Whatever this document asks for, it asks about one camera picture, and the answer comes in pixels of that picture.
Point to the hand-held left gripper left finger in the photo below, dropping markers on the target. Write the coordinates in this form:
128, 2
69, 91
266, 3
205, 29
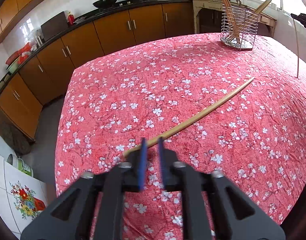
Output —
142, 170

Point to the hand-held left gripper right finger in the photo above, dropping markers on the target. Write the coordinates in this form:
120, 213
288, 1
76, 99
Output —
163, 167

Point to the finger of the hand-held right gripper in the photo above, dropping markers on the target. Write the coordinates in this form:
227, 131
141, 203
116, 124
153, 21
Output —
304, 21

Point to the red floral tablecloth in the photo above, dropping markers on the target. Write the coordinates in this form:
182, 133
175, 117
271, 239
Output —
143, 92

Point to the cream wooden side table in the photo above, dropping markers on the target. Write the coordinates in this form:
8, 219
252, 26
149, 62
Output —
208, 5

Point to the white green bucket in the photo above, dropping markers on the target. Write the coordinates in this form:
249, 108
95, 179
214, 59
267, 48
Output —
21, 166

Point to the dark sack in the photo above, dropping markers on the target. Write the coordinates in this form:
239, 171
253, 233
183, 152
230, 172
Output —
12, 137

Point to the wooden base cabinets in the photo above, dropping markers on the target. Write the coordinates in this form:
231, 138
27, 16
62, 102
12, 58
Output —
112, 27

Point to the black kitchen countertop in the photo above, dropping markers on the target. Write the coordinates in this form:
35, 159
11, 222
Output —
92, 17

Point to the steel cup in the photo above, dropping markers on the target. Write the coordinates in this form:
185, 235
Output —
40, 41

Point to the green basin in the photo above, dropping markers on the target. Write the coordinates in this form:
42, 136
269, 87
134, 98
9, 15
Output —
13, 65

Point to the small red bottle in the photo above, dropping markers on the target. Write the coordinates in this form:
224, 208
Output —
71, 18

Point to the dark cutting board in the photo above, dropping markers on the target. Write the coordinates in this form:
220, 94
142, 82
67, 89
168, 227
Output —
54, 26

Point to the red plastic bag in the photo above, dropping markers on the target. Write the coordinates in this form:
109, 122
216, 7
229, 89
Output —
20, 52

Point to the wooden wall cabinets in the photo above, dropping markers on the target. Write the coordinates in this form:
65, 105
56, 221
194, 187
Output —
17, 0

